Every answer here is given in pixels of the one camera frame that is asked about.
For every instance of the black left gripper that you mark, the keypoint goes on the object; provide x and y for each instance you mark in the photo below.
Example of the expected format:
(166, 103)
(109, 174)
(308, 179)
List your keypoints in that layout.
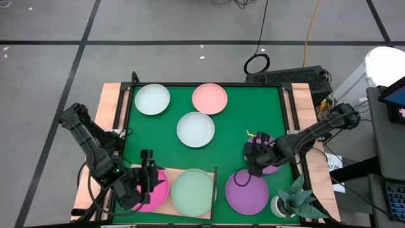
(144, 180)

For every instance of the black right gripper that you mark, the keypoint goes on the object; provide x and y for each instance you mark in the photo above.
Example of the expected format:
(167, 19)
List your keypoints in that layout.
(261, 153)

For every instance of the magenta plate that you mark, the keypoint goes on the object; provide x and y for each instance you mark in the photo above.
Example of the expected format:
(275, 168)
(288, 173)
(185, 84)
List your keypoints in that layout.
(159, 196)

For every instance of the mint green plate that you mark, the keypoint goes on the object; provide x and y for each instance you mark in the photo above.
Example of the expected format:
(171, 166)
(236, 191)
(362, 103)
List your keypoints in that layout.
(192, 192)

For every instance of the salmon pink plate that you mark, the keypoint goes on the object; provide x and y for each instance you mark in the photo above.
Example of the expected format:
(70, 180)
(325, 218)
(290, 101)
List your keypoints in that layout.
(209, 98)

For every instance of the pale mint white plate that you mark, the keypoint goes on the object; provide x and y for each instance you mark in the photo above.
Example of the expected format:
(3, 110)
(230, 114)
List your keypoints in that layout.
(152, 99)

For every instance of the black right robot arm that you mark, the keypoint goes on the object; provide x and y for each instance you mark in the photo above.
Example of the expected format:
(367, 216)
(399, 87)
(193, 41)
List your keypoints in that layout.
(316, 130)

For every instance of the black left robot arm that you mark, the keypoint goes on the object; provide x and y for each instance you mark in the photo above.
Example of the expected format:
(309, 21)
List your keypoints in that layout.
(95, 152)

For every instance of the yellow tag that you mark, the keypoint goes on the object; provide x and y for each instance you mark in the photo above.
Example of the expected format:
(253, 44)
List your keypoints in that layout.
(250, 133)

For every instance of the green table mat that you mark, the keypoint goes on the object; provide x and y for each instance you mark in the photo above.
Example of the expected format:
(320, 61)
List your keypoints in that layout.
(228, 126)

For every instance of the artificial plant white pot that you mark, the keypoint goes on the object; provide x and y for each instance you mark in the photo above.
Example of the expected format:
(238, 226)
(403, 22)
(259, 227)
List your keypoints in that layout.
(297, 198)

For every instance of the white paper sheet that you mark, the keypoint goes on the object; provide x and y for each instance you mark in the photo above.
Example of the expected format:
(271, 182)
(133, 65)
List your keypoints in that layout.
(333, 164)

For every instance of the black desk base bar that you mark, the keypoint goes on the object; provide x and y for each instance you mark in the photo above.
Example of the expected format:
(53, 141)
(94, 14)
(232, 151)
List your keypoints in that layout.
(354, 169)

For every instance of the grey desk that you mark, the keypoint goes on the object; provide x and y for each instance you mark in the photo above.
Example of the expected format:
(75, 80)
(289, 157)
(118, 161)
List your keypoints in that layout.
(389, 149)

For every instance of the black device pink light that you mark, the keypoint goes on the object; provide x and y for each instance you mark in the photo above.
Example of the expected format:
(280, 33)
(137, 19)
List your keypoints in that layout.
(397, 115)

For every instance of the backlit keyboard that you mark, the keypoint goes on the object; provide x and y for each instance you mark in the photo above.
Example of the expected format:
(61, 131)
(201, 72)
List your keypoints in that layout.
(395, 201)

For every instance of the tablet screen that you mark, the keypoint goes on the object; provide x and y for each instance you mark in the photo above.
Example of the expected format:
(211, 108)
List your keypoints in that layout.
(395, 95)

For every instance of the white trash bin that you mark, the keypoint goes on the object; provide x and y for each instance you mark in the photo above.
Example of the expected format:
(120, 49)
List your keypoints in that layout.
(386, 65)

